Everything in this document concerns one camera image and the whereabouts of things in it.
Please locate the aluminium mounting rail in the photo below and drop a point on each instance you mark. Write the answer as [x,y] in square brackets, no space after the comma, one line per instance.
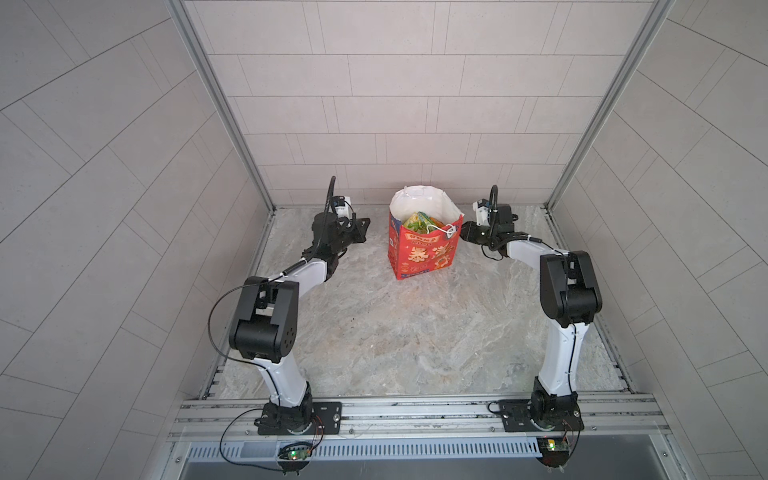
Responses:
[462,416]

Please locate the right corner aluminium post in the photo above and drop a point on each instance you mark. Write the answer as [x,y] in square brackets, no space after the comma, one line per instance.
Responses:
[647,32]

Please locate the snacks inside bag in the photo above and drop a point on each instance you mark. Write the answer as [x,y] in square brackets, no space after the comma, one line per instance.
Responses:
[423,224]

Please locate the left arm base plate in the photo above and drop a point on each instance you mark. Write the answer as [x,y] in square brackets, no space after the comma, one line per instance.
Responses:
[305,419]

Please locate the red paper gift bag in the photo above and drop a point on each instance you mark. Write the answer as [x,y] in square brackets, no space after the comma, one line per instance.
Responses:
[411,254]

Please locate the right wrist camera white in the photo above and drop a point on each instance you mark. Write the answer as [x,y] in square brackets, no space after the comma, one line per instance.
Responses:
[481,209]

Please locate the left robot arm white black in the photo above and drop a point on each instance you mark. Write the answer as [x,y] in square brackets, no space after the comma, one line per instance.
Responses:
[265,326]

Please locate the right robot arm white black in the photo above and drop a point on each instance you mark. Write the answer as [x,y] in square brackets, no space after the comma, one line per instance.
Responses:
[569,296]

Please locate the corner aluminium post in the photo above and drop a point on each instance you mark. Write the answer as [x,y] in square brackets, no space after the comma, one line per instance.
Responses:
[647,32]
[195,48]

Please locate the white perforated vent strip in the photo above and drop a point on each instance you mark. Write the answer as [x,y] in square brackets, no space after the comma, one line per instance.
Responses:
[337,449]

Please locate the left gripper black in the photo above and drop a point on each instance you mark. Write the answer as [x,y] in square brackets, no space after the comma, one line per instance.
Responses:
[352,227]

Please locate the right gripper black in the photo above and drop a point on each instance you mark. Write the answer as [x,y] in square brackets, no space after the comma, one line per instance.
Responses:
[470,233]

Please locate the left green circuit board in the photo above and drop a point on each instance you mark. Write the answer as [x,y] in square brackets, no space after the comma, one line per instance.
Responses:
[294,456]

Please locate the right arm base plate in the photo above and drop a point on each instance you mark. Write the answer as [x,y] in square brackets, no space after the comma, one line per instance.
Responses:
[541,414]

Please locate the right circuit board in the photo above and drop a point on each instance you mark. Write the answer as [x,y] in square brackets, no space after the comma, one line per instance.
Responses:
[554,452]

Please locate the left corner aluminium post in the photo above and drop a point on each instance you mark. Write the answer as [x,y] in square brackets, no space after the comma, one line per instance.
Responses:
[195,48]

